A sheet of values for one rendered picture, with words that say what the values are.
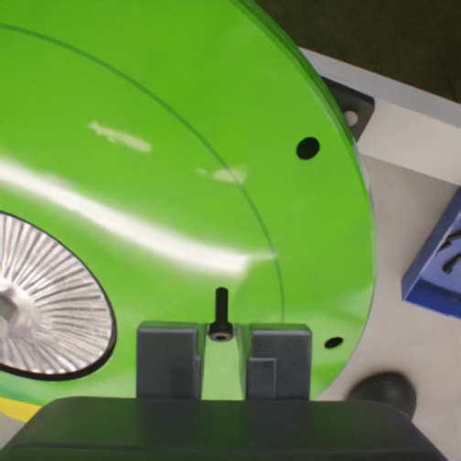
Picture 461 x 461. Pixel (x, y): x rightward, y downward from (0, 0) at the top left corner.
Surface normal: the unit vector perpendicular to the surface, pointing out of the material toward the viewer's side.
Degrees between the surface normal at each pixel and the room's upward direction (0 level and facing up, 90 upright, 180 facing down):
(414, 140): 0
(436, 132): 0
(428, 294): 90
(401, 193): 0
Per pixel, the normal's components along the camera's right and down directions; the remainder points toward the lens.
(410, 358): -0.19, 0.60
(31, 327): 0.01, 0.71
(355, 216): 0.22, 0.49
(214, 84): 0.10, 0.34
